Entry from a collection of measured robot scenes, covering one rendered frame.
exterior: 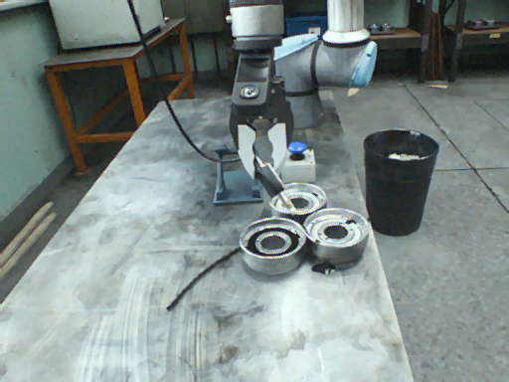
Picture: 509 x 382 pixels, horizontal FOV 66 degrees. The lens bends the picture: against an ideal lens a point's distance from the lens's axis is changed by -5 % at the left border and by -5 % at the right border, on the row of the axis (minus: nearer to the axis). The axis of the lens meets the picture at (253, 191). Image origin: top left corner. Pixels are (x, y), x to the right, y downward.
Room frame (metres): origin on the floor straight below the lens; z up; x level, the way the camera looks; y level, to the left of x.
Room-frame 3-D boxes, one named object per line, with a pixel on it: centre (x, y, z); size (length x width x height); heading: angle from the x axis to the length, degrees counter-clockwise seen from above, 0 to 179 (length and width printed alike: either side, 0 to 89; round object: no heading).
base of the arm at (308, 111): (1.11, -0.15, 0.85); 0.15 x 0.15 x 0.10
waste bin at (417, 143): (1.65, -0.69, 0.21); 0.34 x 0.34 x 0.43
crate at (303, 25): (4.18, -0.76, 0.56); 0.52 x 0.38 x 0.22; 80
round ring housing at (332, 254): (0.53, -0.13, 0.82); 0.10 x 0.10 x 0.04
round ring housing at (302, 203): (0.63, -0.08, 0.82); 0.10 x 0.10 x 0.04
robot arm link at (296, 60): (1.11, -0.16, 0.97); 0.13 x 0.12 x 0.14; 61
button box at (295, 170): (0.78, -0.10, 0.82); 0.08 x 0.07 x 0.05; 173
